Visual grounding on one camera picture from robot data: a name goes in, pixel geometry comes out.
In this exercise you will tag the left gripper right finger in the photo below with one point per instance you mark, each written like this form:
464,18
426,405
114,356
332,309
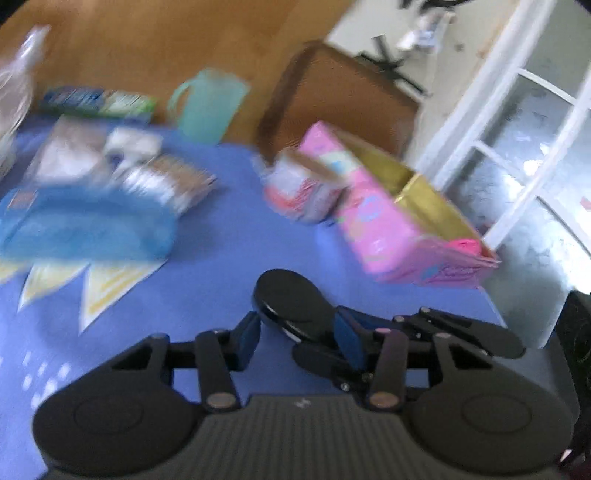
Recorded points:
439,372

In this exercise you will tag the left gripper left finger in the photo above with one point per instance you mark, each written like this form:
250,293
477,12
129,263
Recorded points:
144,405

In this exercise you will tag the cotton swab bag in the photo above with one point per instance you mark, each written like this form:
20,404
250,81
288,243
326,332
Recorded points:
167,179

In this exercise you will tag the pink fluffy scrunchie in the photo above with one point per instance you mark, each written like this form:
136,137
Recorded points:
468,246

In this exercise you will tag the blue face mask pack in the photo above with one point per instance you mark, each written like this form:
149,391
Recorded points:
86,223

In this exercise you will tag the small white box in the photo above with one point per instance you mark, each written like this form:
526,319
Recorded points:
132,144

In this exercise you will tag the bagged white badge reel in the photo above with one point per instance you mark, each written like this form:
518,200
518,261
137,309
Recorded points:
73,152

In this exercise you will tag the blue patterned tablecloth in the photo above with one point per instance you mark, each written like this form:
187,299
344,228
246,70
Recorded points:
223,245

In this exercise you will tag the white red paper cup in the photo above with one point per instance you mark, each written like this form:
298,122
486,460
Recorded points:
301,188

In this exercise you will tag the pink macaron biscuit tin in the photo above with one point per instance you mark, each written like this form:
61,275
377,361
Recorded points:
395,222

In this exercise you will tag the brown woven tray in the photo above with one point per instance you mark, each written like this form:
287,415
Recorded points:
324,84

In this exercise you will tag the teal plastic mug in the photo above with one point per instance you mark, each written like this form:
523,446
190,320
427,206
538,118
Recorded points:
203,107

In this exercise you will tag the white framed glass door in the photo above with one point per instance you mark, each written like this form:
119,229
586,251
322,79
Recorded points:
514,156

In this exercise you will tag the white power strip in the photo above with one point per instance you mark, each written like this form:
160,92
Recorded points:
427,32

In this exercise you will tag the wood pattern board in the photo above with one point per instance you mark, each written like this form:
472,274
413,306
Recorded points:
151,47

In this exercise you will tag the toothpaste box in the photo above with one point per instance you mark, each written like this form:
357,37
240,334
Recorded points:
98,103

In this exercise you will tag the bagged plastic lids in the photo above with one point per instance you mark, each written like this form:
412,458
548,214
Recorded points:
17,90

